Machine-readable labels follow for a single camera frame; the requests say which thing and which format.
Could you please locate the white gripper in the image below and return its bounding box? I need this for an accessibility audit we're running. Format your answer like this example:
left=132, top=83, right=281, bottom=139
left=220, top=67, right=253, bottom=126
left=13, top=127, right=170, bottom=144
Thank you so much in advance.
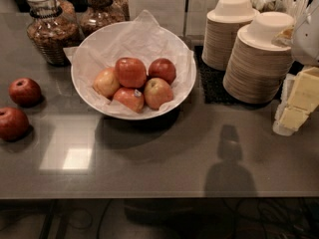
left=271, top=0, right=319, bottom=136

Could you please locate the paper bowl stack front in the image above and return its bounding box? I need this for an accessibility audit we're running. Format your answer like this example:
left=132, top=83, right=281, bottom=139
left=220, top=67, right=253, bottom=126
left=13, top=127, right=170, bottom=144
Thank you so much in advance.
left=222, top=12, right=294, bottom=105

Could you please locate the paper bowl stack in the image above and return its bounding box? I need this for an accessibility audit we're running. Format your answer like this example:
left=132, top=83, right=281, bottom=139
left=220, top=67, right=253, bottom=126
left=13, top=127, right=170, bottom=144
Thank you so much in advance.
left=201, top=0, right=258, bottom=71
left=222, top=12, right=294, bottom=105

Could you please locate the paper bowl stack rear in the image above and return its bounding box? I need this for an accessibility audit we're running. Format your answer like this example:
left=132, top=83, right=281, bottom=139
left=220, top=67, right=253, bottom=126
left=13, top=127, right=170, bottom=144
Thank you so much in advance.
left=201, top=0, right=258, bottom=71

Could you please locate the red apple top right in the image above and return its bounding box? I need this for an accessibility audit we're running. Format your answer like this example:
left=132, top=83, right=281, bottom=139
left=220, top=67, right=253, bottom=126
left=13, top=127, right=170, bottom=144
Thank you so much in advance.
left=149, top=58, right=176, bottom=85

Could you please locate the yellow-red apple bottom right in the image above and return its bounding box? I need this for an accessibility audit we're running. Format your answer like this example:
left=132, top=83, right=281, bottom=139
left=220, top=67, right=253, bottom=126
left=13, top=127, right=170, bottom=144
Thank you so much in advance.
left=144, top=78, right=173, bottom=110

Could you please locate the yellow-red apple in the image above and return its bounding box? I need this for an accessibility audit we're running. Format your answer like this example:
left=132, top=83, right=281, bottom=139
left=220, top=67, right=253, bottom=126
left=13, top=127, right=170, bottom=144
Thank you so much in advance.
left=144, top=78, right=173, bottom=110
left=93, top=68, right=121, bottom=99

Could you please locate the red apple with sticker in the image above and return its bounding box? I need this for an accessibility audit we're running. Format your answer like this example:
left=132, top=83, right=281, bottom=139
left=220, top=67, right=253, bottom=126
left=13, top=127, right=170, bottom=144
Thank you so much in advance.
left=113, top=88, right=145, bottom=113

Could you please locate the red apple top centre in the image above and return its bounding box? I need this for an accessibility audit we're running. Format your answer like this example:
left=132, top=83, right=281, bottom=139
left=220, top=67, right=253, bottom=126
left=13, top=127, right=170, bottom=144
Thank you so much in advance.
left=115, top=58, right=147, bottom=89

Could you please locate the yellow-red apple left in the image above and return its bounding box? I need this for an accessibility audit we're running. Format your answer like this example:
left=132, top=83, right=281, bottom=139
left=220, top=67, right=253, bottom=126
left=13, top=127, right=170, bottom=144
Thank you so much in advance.
left=93, top=68, right=121, bottom=99

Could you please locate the white bowl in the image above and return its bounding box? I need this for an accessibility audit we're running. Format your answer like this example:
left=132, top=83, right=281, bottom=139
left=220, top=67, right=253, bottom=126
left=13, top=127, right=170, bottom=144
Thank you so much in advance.
left=71, top=21, right=196, bottom=120

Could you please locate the red apple on table upper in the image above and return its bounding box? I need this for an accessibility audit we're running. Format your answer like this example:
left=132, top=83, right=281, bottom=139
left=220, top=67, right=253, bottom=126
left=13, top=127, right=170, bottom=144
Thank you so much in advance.
left=9, top=78, right=42, bottom=108

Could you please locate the red apple on table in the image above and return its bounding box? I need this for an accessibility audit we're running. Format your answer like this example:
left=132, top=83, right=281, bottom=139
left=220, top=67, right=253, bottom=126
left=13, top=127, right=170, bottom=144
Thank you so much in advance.
left=0, top=107, right=29, bottom=141
left=9, top=78, right=42, bottom=108

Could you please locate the red apple on table lower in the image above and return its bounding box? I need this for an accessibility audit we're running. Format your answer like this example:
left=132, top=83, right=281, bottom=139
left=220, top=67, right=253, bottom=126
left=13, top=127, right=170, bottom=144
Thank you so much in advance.
left=0, top=107, right=29, bottom=141

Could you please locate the black mat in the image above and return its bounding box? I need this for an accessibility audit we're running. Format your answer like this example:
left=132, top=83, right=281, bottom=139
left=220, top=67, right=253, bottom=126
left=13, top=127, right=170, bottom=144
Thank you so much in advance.
left=194, top=45, right=301, bottom=106

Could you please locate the white paper liner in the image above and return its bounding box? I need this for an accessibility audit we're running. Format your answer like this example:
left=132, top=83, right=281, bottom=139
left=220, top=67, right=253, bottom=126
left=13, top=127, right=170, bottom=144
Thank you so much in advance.
left=64, top=10, right=196, bottom=120

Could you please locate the white box left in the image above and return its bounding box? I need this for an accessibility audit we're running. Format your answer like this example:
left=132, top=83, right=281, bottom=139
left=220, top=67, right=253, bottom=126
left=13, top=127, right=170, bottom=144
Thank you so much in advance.
left=129, top=0, right=185, bottom=36

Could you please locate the glass jar with granola right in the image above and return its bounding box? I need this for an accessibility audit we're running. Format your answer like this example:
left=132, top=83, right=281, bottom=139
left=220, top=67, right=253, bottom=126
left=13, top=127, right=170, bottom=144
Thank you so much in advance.
left=80, top=0, right=125, bottom=37

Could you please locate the glass jar with granola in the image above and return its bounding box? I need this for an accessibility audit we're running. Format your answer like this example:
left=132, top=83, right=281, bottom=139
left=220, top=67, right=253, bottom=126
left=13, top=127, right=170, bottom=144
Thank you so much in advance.
left=27, top=0, right=81, bottom=66
left=80, top=0, right=125, bottom=37

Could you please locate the glass jar with granola left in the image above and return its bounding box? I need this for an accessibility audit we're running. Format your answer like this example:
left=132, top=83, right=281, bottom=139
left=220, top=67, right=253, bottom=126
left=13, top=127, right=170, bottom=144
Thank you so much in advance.
left=27, top=0, right=81, bottom=66

